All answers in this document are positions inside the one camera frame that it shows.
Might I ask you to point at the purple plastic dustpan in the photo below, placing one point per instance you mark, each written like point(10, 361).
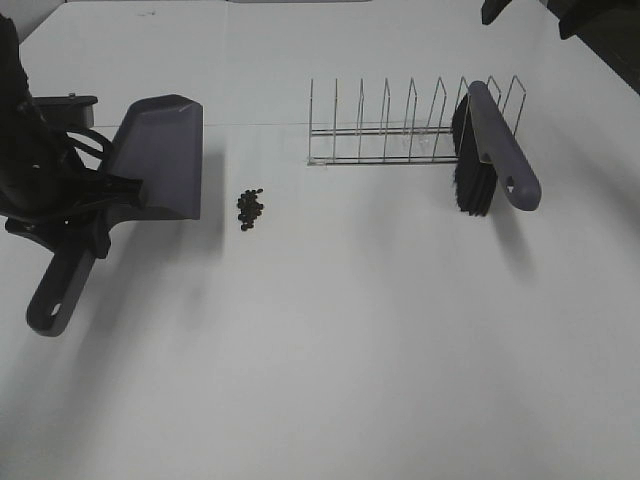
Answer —
point(160, 141)

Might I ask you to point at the pile of coffee beans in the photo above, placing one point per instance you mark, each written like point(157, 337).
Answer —
point(250, 208)

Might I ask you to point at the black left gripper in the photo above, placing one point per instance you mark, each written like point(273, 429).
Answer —
point(47, 208)

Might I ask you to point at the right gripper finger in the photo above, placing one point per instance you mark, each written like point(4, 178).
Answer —
point(579, 14)
point(491, 9)

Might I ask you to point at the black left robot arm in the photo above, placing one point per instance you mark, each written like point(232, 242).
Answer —
point(28, 142)

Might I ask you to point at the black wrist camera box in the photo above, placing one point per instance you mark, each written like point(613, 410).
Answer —
point(72, 110)

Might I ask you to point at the metal wire dish rack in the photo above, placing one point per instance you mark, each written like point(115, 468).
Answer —
point(345, 128)

